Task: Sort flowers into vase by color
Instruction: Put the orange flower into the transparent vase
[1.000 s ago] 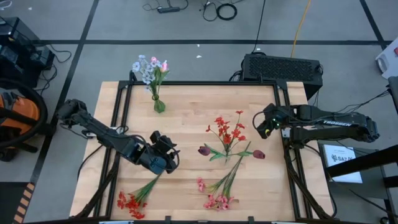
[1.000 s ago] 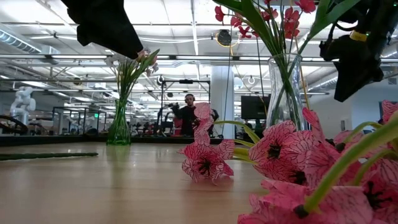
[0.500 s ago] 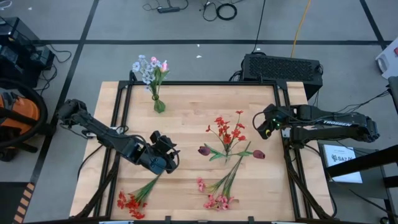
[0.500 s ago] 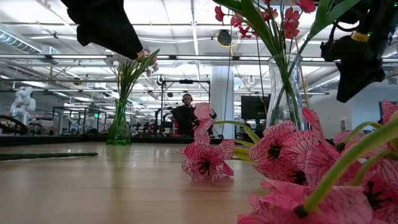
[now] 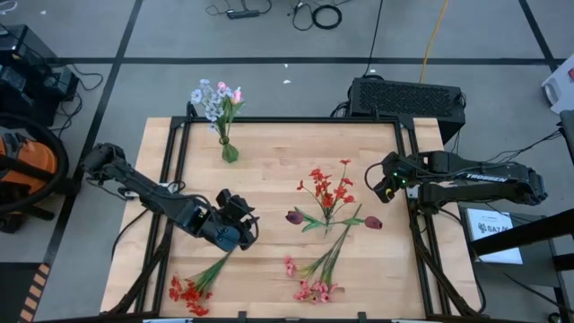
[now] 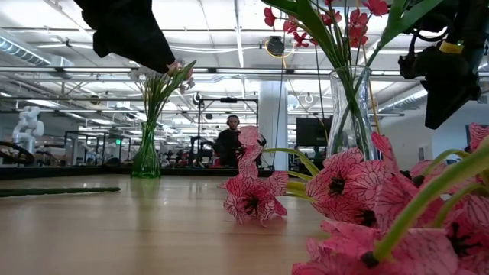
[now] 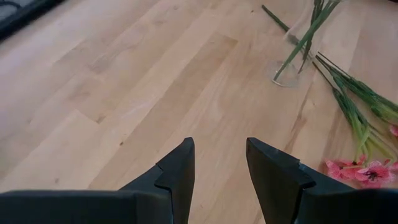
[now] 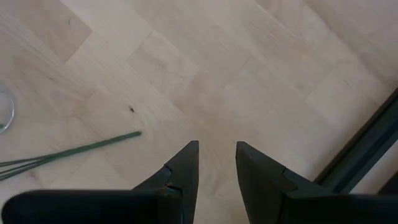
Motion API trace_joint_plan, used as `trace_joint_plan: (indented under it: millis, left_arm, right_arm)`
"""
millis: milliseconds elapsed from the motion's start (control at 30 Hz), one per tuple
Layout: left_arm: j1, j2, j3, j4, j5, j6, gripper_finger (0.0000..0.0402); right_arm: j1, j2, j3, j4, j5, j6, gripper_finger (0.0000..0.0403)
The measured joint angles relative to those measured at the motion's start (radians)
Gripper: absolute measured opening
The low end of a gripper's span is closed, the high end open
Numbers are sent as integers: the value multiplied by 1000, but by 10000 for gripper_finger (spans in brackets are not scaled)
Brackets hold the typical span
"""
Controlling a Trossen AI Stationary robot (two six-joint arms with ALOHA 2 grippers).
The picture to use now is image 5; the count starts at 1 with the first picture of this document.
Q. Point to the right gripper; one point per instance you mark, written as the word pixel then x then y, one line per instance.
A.
pixel 392 177

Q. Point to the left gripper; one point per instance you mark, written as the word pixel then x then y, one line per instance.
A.
pixel 235 211

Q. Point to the dark red tulip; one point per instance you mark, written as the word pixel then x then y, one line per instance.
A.
pixel 373 222
pixel 294 217

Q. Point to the red flower spray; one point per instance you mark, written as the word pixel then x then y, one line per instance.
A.
pixel 197 287
pixel 327 197

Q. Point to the pink veined flower spray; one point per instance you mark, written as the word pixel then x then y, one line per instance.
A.
pixel 316 289
pixel 289 265

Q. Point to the pastel flower bouquet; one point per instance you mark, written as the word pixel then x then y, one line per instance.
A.
pixel 208 101

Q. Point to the light pink tulip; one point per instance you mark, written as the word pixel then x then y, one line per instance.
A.
pixel 222 86
pixel 237 96

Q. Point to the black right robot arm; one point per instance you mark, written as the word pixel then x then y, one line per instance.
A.
pixel 475 179

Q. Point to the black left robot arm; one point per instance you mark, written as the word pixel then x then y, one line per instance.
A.
pixel 148 193

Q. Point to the green glass vase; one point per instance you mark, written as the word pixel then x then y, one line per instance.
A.
pixel 230 152

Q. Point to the clear glass vase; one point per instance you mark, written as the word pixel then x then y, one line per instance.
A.
pixel 328 229

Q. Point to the black computer tower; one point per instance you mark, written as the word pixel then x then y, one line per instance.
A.
pixel 403 101

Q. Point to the white printed sheet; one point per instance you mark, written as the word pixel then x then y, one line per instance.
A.
pixel 491 233

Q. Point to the black metal stand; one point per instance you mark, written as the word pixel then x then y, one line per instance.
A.
pixel 515 235

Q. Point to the white container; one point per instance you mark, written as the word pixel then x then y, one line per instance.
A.
pixel 558 89

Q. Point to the black power strip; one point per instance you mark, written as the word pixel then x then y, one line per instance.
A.
pixel 243 14

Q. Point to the orange vacuum cleaner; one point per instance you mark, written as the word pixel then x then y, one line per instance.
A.
pixel 31 157

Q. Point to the black equipment boxes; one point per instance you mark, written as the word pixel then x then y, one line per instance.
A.
pixel 27 67

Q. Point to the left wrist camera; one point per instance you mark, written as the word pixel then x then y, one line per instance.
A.
pixel 222 237

